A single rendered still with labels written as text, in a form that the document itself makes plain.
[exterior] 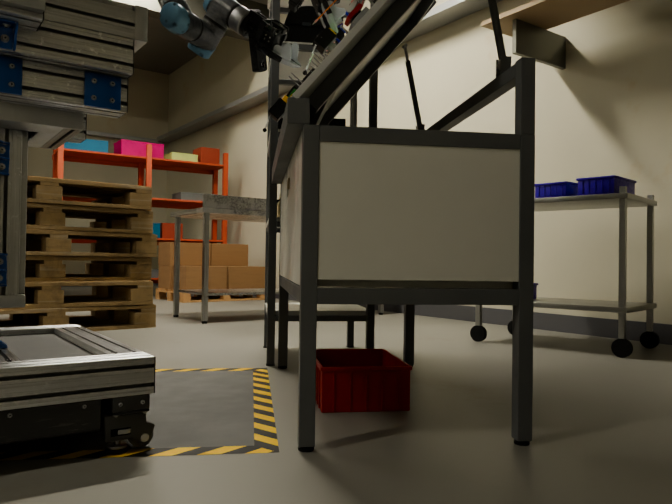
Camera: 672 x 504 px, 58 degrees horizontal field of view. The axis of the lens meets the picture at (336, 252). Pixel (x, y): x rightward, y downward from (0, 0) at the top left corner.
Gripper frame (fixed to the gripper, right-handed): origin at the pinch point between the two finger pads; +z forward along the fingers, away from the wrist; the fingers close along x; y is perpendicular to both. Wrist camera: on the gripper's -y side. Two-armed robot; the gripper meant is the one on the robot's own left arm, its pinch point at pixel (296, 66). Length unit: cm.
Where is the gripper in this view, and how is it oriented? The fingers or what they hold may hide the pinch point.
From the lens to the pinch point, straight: 183.1
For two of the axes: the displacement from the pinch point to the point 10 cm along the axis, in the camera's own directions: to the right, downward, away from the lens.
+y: 4.0, -7.3, -5.6
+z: 7.6, 6.0, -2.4
